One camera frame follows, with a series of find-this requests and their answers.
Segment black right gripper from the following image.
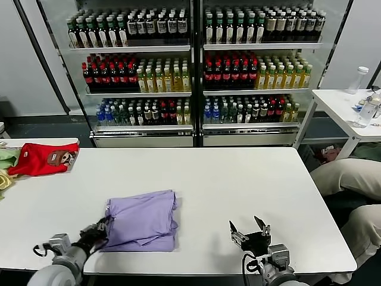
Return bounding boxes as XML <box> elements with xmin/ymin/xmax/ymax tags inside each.
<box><xmin>229</xmin><ymin>215</ymin><xmax>271</xmax><ymax>254</ymax></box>

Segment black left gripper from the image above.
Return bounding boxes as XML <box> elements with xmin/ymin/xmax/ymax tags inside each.
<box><xmin>79</xmin><ymin>217</ymin><xmax>115</xmax><ymax>253</ymax></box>

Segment purple t-shirt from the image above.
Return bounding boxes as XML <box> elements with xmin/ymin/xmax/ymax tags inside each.
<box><xmin>99</xmin><ymin>189</ymin><xmax>179</xmax><ymax>253</ymax></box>

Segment glass beverage display cabinet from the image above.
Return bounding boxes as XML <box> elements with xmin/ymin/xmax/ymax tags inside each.
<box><xmin>196</xmin><ymin>0</ymin><xmax>354</xmax><ymax>147</ymax></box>
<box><xmin>36</xmin><ymin>0</ymin><xmax>198</xmax><ymax>149</ymax></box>

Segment red bear-print t-shirt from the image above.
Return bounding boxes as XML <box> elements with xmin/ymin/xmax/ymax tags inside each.
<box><xmin>7</xmin><ymin>142</ymin><xmax>80</xmax><ymax>176</ymax></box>

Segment yellow garment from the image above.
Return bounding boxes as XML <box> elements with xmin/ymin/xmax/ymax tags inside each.
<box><xmin>0</xmin><ymin>169</ymin><xmax>17</xmax><ymax>191</ymax></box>

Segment red cloth pile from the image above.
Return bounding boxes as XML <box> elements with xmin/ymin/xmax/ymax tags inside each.
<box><xmin>320</xmin><ymin>146</ymin><xmax>342</xmax><ymax>161</ymax></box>

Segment person leg beige trousers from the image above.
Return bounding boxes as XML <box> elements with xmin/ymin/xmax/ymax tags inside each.
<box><xmin>330</xmin><ymin>204</ymin><xmax>381</xmax><ymax>284</ymax></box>
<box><xmin>309</xmin><ymin>158</ymin><xmax>381</xmax><ymax>201</ymax></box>

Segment light green garment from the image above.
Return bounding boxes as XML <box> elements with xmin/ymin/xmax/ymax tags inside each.
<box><xmin>0</xmin><ymin>147</ymin><xmax>21</xmax><ymax>170</ymax></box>

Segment green cloth pile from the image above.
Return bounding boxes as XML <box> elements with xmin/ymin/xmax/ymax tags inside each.
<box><xmin>352</xmin><ymin>144</ymin><xmax>381</xmax><ymax>161</ymax></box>

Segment white side table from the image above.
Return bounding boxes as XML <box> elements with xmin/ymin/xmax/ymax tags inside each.
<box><xmin>292</xmin><ymin>88</ymin><xmax>381</xmax><ymax>161</ymax></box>

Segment clear labelled water bottle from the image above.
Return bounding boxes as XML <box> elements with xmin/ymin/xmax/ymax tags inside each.
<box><xmin>353</xmin><ymin>97</ymin><xmax>376</xmax><ymax>129</ymax></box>

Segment black diagonal pole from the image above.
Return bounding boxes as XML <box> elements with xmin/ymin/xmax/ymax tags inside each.
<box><xmin>12</xmin><ymin>0</ymin><xmax>71</xmax><ymax>116</ymax></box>

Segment tall clear white-capped bottle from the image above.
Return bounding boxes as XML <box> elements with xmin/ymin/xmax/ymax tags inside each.
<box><xmin>346</xmin><ymin>66</ymin><xmax>370</xmax><ymax>95</ymax></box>

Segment green-capped dark tea bottle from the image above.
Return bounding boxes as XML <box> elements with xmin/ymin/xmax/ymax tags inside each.
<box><xmin>76</xmin><ymin>17</ymin><xmax>89</xmax><ymax>49</ymax></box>
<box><xmin>255</xmin><ymin>13</ymin><xmax>266</xmax><ymax>44</ymax></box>
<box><xmin>95</xmin><ymin>17</ymin><xmax>108</xmax><ymax>48</ymax></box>
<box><xmin>214</xmin><ymin>13</ymin><xmax>225</xmax><ymax>45</ymax></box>
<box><xmin>245</xmin><ymin>13</ymin><xmax>256</xmax><ymax>45</ymax></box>
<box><xmin>105</xmin><ymin>16</ymin><xmax>118</xmax><ymax>48</ymax></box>
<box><xmin>224</xmin><ymin>13</ymin><xmax>235</xmax><ymax>45</ymax></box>
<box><xmin>115</xmin><ymin>16</ymin><xmax>128</xmax><ymax>48</ymax></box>
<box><xmin>235</xmin><ymin>13</ymin><xmax>246</xmax><ymax>45</ymax></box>
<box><xmin>85</xmin><ymin>17</ymin><xmax>99</xmax><ymax>49</ymax></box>
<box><xmin>66</xmin><ymin>18</ymin><xmax>79</xmax><ymax>49</ymax></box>
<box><xmin>205</xmin><ymin>13</ymin><xmax>215</xmax><ymax>45</ymax></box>

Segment dark bottle white label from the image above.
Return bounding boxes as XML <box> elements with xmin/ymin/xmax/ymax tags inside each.
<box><xmin>136</xmin><ymin>14</ymin><xmax>147</xmax><ymax>41</ymax></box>
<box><xmin>177</xmin><ymin>13</ymin><xmax>188</xmax><ymax>40</ymax></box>
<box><xmin>146</xmin><ymin>14</ymin><xmax>157</xmax><ymax>41</ymax></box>
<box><xmin>126</xmin><ymin>14</ymin><xmax>137</xmax><ymax>41</ymax></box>
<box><xmin>156</xmin><ymin>13</ymin><xmax>167</xmax><ymax>41</ymax></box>
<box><xmin>167</xmin><ymin>13</ymin><xmax>177</xmax><ymax>40</ymax></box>

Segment dark bottle beige label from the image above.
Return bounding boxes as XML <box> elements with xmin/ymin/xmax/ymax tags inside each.
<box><xmin>305</xmin><ymin>12</ymin><xmax>316</xmax><ymax>42</ymax></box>
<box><xmin>264</xmin><ymin>12</ymin><xmax>276</xmax><ymax>42</ymax></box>
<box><xmin>315</xmin><ymin>12</ymin><xmax>325</xmax><ymax>42</ymax></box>
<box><xmin>275</xmin><ymin>12</ymin><xmax>286</xmax><ymax>42</ymax></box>
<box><xmin>295</xmin><ymin>12</ymin><xmax>307</xmax><ymax>42</ymax></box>
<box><xmin>285</xmin><ymin>12</ymin><xmax>296</xmax><ymax>42</ymax></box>

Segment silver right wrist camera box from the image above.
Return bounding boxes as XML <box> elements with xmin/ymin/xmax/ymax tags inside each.
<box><xmin>267</xmin><ymin>243</ymin><xmax>290</xmax><ymax>268</ymax></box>

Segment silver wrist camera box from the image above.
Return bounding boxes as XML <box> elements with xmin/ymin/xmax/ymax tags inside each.
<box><xmin>267</xmin><ymin>243</ymin><xmax>290</xmax><ymax>268</ymax></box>
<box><xmin>49</xmin><ymin>234</ymin><xmax>71</xmax><ymax>254</ymax></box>

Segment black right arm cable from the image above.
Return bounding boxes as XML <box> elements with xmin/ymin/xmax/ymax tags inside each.
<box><xmin>241</xmin><ymin>252</ymin><xmax>263</xmax><ymax>286</ymax></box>

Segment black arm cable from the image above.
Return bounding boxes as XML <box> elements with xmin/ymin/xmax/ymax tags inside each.
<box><xmin>241</xmin><ymin>252</ymin><xmax>263</xmax><ymax>286</ymax></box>
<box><xmin>33</xmin><ymin>244</ymin><xmax>50</xmax><ymax>257</ymax></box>

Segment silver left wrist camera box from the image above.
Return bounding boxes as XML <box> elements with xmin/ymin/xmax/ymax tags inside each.
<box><xmin>49</xmin><ymin>234</ymin><xmax>71</xmax><ymax>254</ymax></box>

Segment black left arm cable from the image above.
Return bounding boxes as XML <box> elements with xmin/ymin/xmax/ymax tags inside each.
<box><xmin>33</xmin><ymin>244</ymin><xmax>50</xmax><ymax>257</ymax></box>

